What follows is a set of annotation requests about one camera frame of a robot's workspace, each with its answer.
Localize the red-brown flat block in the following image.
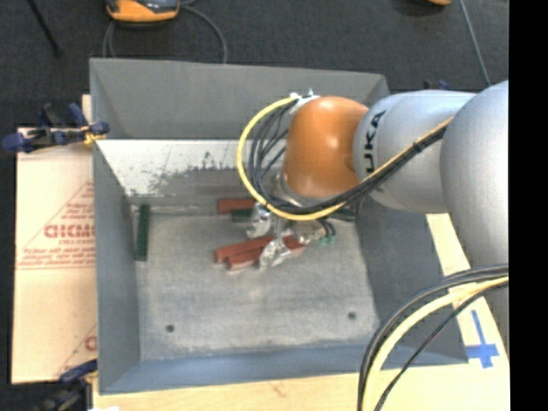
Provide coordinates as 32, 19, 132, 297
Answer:
217, 198, 258, 215
213, 234, 276, 265
225, 235, 307, 272

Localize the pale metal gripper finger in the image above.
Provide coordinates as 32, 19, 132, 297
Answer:
258, 235, 294, 270
245, 203, 274, 239

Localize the grey metal bin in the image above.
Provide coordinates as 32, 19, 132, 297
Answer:
88, 57, 470, 396

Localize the brown cardboard board red print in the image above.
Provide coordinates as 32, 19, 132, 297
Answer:
9, 126, 99, 385

